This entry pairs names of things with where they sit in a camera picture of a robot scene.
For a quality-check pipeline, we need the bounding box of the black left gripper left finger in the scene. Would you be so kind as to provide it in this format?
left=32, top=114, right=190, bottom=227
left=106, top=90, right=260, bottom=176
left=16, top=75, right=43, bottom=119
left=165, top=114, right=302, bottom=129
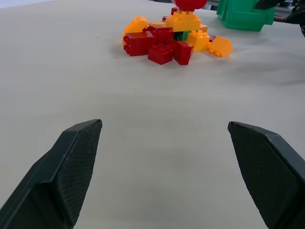
left=0, top=118, right=103, bottom=229

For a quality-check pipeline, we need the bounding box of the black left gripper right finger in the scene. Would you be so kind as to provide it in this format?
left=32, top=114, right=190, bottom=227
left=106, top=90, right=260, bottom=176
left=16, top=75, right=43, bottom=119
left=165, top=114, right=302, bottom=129
left=227, top=121, right=305, bottom=229

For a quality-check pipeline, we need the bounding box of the green plastic bin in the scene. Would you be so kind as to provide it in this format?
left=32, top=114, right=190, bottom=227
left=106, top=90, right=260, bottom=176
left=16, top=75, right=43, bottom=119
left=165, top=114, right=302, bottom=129
left=216, top=0, right=275, bottom=32

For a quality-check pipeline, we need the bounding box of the yellow curved block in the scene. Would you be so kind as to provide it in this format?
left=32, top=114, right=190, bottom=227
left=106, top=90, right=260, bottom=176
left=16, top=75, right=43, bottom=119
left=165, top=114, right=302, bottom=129
left=207, top=35, right=233, bottom=58
left=122, top=15, right=150, bottom=45

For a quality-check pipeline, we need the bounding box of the red square block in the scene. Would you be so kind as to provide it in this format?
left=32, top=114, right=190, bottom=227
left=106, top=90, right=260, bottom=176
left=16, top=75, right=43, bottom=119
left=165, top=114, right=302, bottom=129
left=173, top=41, right=193, bottom=66
left=148, top=42, right=174, bottom=65
left=152, top=27, right=174, bottom=43

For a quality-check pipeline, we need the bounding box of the yellow square block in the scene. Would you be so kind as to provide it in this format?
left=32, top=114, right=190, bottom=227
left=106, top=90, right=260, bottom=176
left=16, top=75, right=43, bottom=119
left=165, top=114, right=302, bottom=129
left=186, top=30, right=211, bottom=53

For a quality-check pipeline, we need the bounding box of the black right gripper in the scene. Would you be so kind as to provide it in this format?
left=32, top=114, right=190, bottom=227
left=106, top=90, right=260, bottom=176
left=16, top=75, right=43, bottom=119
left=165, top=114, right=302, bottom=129
left=253, top=0, right=305, bottom=38

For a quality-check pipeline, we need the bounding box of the long red block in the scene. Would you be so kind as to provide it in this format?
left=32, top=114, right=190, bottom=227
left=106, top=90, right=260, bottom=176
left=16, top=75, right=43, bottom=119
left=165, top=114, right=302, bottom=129
left=123, top=31, right=156, bottom=57

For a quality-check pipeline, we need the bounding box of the green block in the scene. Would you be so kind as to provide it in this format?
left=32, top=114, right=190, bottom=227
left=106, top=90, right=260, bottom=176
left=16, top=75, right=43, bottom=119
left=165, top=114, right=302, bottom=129
left=172, top=31, right=191, bottom=42

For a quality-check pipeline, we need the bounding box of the large yellow flat block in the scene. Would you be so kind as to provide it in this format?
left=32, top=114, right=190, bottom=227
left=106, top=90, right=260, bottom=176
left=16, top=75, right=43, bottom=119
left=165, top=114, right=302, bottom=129
left=165, top=11, right=202, bottom=32

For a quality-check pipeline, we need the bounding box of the red round object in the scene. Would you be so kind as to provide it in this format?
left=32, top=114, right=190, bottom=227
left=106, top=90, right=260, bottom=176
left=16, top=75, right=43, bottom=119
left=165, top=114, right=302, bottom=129
left=173, top=0, right=207, bottom=12

